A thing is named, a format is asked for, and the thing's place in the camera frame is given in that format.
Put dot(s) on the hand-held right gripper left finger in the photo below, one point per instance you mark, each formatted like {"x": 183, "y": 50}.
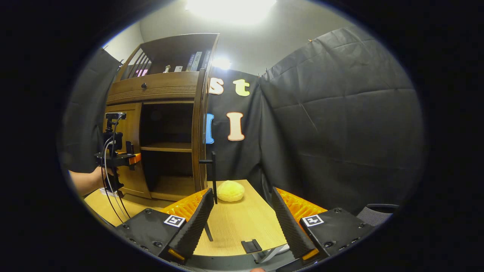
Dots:
{"x": 198, "y": 223}

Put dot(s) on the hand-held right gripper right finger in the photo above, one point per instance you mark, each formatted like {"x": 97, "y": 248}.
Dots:
{"x": 287, "y": 223}

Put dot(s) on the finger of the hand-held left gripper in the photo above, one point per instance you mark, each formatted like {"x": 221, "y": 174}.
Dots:
{"x": 135, "y": 158}

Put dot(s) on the wooden shoe cabinet door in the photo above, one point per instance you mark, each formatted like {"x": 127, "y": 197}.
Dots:
{"x": 133, "y": 126}
{"x": 204, "y": 132}

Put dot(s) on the wooden double-door shoe cabinet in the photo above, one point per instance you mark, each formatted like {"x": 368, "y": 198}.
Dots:
{"x": 170, "y": 49}

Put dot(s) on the wooden cabinet shelf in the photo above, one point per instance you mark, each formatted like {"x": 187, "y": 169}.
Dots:
{"x": 166, "y": 146}

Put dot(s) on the wooden cabinet drawer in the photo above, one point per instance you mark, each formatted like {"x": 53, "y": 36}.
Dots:
{"x": 166, "y": 85}

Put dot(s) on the black table clamp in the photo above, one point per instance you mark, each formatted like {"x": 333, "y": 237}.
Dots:
{"x": 251, "y": 245}

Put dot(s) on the yellow round plush toy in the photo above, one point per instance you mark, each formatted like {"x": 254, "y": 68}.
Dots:
{"x": 230, "y": 190}

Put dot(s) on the grey office chair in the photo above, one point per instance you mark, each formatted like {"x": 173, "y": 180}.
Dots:
{"x": 374, "y": 214}

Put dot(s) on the black backdrop cloth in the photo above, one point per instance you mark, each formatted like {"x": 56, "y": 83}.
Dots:
{"x": 340, "y": 113}

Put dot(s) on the large ceiling light panel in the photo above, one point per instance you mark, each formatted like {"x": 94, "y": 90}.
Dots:
{"x": 230, "y": 9}

